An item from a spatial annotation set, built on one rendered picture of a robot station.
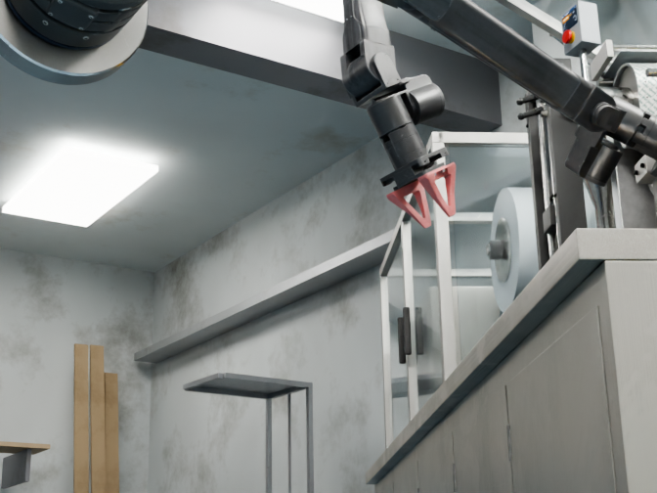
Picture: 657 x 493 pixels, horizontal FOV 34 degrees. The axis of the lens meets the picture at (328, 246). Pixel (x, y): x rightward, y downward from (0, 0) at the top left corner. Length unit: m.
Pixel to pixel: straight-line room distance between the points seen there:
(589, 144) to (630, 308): 0.41
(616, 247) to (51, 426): 7.46
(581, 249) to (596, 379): 0.15
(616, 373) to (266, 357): 6.06
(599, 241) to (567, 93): 0.32
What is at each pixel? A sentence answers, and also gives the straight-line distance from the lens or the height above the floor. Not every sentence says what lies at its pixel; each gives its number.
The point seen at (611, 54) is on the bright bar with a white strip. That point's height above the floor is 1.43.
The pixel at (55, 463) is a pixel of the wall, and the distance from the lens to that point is 8.54.
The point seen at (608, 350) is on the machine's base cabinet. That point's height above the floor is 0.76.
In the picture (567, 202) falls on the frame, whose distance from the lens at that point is 1.97.
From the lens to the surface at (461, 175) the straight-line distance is 2.72.
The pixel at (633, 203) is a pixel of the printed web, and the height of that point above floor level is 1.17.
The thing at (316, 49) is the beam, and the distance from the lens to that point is 5.05.
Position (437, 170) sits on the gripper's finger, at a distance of 1.63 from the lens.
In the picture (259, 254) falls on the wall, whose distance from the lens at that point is 7.53.
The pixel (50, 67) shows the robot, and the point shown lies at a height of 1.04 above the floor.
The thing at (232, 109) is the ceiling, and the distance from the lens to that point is 6.14.
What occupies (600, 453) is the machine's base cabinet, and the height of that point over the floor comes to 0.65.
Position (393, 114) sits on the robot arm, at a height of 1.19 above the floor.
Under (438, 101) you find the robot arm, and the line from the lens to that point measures 1.72.
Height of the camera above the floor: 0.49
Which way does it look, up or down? 18 degrees up
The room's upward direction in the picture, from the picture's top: 1 degrees counter-clockwise
